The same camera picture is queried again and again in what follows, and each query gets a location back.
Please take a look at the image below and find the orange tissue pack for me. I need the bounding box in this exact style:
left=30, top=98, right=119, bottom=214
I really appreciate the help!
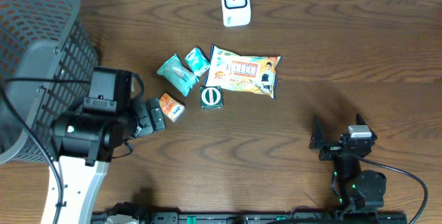
left=159, top=93, right=185, bottom=122

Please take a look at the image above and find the teal wet wipes pack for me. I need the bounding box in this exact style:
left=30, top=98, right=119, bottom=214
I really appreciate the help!
left=157, top=54, right=199, bottom=97

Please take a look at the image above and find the small teal tissue pack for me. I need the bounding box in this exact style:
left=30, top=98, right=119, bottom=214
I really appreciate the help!
left=184, top=47, right=210, bottom=77

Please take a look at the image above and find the large yellow wet wipes pack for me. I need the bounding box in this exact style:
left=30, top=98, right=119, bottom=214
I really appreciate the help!
left=204, top=45, right=282, bottom=98

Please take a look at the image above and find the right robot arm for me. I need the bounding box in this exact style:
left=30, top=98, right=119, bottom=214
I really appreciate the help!
left=309, top=114, right=387, bottom=212

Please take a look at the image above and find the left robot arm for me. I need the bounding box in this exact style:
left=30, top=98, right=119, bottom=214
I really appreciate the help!
left=41, top=67, right=166, bottom=223

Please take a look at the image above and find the white barcode scanner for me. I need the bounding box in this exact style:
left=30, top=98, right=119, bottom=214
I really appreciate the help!
left=221, top=0, right=251, bottom=27

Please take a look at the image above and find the grey plastic mesh basket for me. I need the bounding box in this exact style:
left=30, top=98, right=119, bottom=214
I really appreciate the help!
left=1, top=0, right=98, bottom=157

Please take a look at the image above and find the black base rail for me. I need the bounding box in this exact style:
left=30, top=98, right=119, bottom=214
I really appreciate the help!
left=90, top=211, right=407, bottom=224

